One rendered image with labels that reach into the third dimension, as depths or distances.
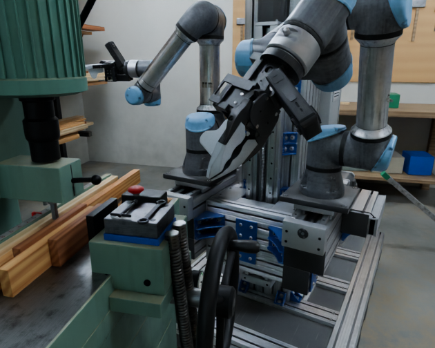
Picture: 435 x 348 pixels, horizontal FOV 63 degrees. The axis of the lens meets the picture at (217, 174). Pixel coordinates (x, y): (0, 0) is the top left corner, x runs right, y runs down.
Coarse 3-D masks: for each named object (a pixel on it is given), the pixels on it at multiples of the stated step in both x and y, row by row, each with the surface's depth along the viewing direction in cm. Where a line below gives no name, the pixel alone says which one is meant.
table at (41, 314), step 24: (72, 264) 64; (24, 288) 58; (48, 288) 58; (72, 288) 58; (96, 288) 58; (0, 312) 52; (24, 312) 52; (48, 312) 52; (72, 312) 52; (96, 312) 57; (144, 312) 60; (0, 336) 48; (24, 336) 48; (48, 336) 48; (72, 336) 51
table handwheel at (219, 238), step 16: (224, 240) 62; (208, 256) 60; (224, 256) 61; (208, 272) 57; (224, 272) 73; (208, 288) 56; (224, 288) 67; (192, 304) 68; (208, 304) 55; (224, 304) 65; (208, 320) 54; (224, 320) 69; (208, 336) 54; (224, 336) 75
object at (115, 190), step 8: (128, 176) 100; (136, 176) 105; (112, 184) 94; (120, 184) 95; (128, 184) 100; (136, 184) 105; (104, 192) 88; (112, 192) 91; (120, 192) 95; (88, 200) 83; (96, 200) 84; (104, 200) 88; (8, 256) 59; (0, 264) 57; (0, 288) 57
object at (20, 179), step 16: (16, 160) 68; (64, 160) 68; (80, 160) 70; (0, 176) 66; (16, 176) 66; (32, 176) 65; (48, 176) 64; (64, 176) 65; (80, 176) 70; (0, 192) 68; (16, 192) 67; (32, 192) 66; (48, 192) 65; (64, 192) 65; (80, 192) 70
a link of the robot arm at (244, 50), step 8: (280, 24) 76; (272, 32) 72; (248, 40) 70; (256, 40) 69; (264, 40) 68; (240, 48) 70; (248, 48) 69; (256, 48) 68; (264, 48) 67; (240, 56) 69; (248, 56) 68; (240, 64) 70; (248, 64) 69; (240, 72) 72
